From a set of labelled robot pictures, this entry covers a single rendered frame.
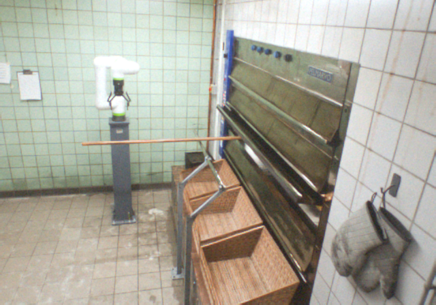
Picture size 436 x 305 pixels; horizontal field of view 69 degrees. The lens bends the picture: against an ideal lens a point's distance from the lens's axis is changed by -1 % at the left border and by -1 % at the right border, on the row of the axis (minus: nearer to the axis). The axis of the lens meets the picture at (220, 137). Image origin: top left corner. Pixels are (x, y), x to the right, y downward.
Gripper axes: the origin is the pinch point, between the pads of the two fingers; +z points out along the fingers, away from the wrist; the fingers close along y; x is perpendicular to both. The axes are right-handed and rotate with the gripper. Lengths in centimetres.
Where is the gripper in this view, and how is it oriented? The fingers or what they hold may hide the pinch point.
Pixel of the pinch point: (119, 108)
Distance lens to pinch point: 292.1
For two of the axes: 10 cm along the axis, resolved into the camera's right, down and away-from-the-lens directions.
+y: -9.5, 0.4, -3.1
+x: 3.0, 3.7, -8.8
